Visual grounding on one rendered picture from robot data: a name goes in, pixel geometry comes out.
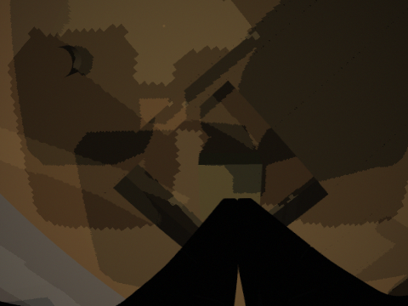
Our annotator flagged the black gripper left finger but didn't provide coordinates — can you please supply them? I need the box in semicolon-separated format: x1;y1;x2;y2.
116;198;240;306

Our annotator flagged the dark olive cube block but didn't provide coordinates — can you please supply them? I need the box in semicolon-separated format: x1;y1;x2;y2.
198;153;262;218

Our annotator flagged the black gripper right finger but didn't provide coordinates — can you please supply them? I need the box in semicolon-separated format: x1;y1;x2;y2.
238;198;408;306

